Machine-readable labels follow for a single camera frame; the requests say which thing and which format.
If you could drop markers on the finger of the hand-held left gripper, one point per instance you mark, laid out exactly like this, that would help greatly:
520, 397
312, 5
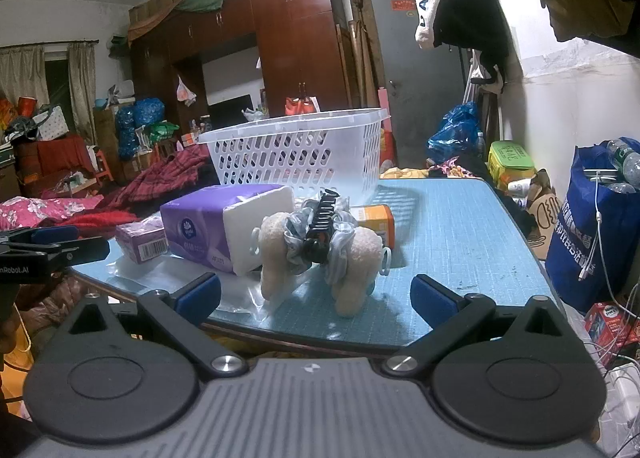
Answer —
75, 249
52, 234

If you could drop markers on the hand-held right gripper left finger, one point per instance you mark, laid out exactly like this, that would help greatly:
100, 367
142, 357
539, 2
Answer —
200, 295

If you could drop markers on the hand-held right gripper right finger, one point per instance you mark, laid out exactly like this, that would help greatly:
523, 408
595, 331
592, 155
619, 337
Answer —
434, 299

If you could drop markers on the clear plastic bag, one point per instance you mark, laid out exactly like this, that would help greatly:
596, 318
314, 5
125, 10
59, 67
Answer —
150, 283

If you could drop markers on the purple tissue pack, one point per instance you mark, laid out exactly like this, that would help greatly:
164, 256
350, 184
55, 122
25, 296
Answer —
195, 223

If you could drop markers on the orange box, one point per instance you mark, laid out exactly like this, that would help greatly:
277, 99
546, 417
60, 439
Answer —
377, 223

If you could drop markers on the grey scrunchie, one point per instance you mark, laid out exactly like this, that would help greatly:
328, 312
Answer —
295, 238

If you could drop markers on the black hair claw clip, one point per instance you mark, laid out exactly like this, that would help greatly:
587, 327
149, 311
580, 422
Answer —
320, 223

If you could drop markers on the white plastic basket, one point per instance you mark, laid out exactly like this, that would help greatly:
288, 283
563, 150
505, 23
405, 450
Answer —
300, 153

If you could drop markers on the pink floral blanket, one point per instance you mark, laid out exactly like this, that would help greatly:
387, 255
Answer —
45, 210

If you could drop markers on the brown padded jacket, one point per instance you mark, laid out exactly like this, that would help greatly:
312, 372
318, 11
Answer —
55, 303

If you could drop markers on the red plaid blanket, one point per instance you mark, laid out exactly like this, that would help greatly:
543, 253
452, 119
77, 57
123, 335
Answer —
160, 175

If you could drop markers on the printed cardboard box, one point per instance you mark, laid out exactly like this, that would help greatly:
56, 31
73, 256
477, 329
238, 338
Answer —
545, 218

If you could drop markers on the blue patterned sack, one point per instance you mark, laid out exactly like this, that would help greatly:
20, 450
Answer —
140, 123

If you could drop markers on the beige curtain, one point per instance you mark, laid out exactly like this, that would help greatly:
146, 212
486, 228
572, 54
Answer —
82, 88

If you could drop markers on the blue tote bag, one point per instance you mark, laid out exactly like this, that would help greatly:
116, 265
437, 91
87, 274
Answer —
570, 238

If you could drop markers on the green lidded box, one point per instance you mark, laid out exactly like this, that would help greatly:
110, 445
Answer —
510, 163

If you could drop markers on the blue plastic bag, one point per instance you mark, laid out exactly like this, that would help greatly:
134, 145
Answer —
455, 130

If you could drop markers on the red packet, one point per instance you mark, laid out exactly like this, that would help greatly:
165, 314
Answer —
607, 325

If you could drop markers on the black monitor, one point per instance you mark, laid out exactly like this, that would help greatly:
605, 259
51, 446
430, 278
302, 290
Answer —
230, 113

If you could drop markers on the crumpled white plastic bag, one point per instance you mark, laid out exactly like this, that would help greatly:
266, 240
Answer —
256, 114

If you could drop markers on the white hanging plastic bag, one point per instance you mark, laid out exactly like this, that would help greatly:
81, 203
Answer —
186, 93

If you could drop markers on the red and white bag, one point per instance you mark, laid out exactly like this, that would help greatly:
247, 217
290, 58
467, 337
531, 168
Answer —
300, 107

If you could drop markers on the clear water bottle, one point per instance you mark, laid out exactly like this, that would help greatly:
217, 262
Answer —
625, 158

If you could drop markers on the grey door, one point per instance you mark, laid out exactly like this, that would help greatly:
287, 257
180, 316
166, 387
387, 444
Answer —
395, 63

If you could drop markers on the brown wooden wardrobe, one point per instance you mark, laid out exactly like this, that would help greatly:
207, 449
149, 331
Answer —
295, 38

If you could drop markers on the black hanging garment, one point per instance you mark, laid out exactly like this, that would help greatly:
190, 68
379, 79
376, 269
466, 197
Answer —
470, 18

